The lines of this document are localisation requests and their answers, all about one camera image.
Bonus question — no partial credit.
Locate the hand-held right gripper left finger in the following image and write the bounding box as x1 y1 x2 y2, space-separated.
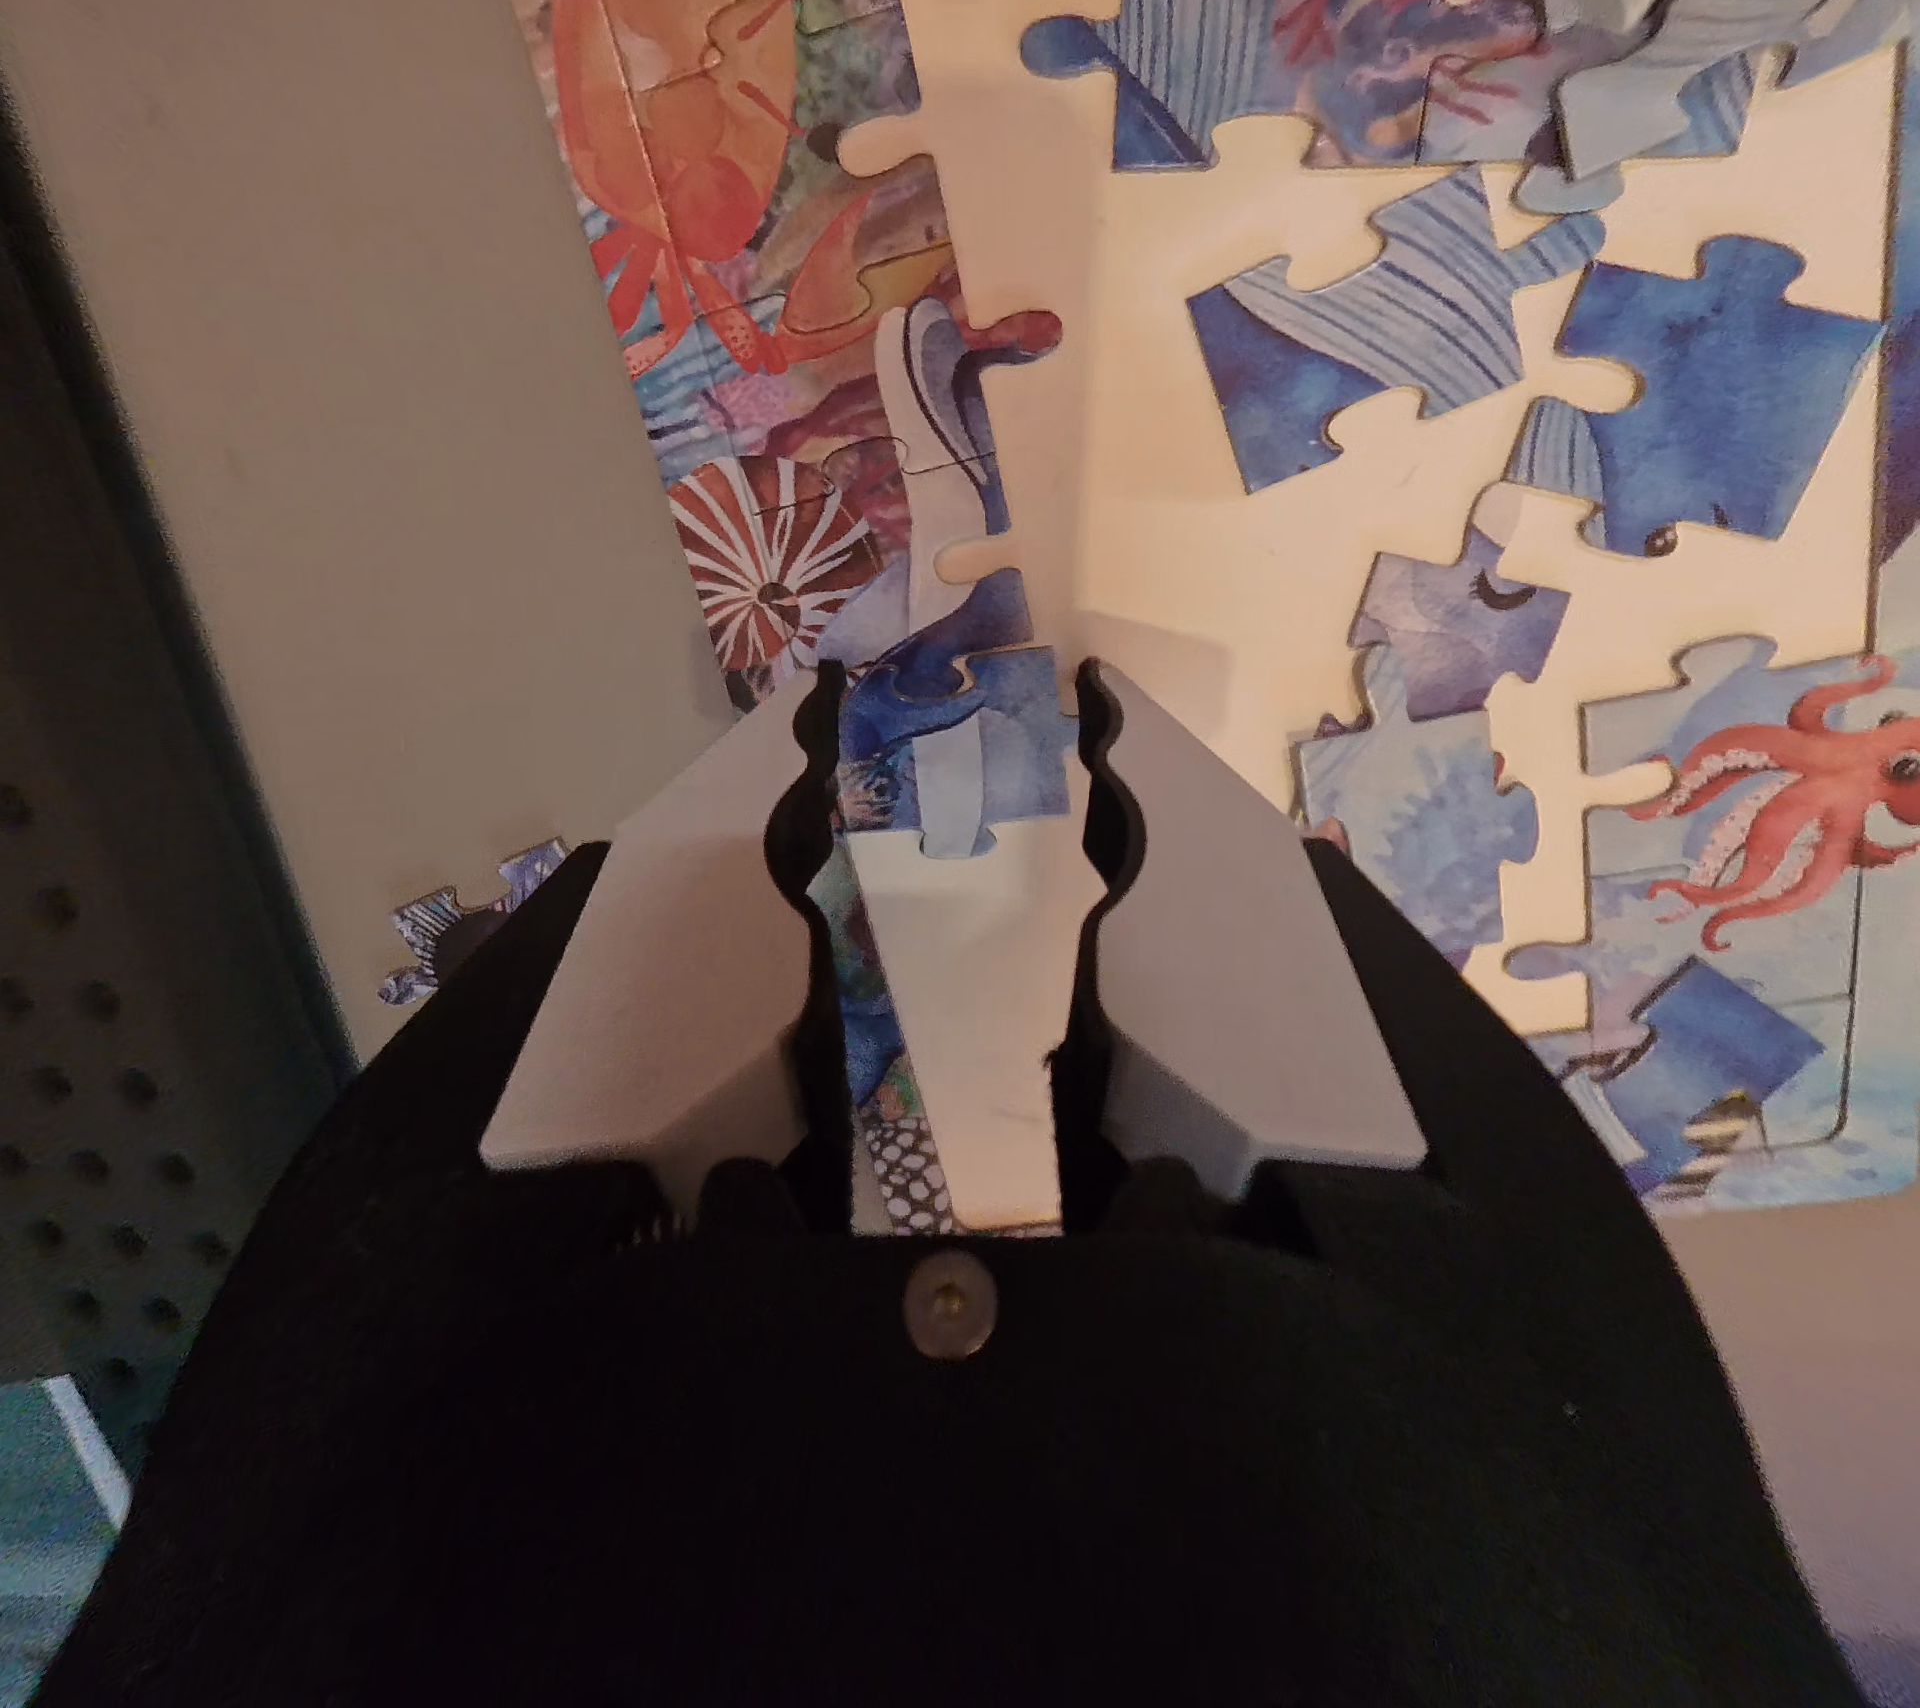
479 656 859 1236

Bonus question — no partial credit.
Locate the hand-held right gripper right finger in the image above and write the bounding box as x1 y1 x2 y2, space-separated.
1050 654 1429 1236

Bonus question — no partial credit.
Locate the black sea urchin puzzle piece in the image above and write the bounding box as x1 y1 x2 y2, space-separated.
378 835 575 1008

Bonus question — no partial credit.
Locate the light blue anemone puzzle piece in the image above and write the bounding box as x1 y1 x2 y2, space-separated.
1292 709 1542 976

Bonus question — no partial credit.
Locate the lavender white whale puzzle piece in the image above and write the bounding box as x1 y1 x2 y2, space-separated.
913 642 1085 858

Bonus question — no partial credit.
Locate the purple eyelash puzzle piece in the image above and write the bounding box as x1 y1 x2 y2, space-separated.
1347 546 1574 727

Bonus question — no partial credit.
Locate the sea print puzzle board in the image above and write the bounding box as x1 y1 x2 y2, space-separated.
441 0 1920 1214

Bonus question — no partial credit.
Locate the blue red coral puzzle piece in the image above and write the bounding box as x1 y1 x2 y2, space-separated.
1274 0 1553 172

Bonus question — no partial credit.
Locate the navy striped puzzle piece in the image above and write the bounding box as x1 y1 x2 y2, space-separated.
1019 0 1314 172

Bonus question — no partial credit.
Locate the blue striped whale puzzle piece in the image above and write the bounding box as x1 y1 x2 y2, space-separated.
1185 161 1610 497

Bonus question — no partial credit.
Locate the dark blue whale eye piece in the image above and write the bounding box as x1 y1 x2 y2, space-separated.
1505 233 1889 558

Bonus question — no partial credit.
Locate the grey perforated panel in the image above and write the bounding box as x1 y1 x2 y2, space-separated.
0 73 369 1439

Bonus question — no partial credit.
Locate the red tipped tail puzzle piece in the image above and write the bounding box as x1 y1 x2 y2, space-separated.
875 296 1068 585

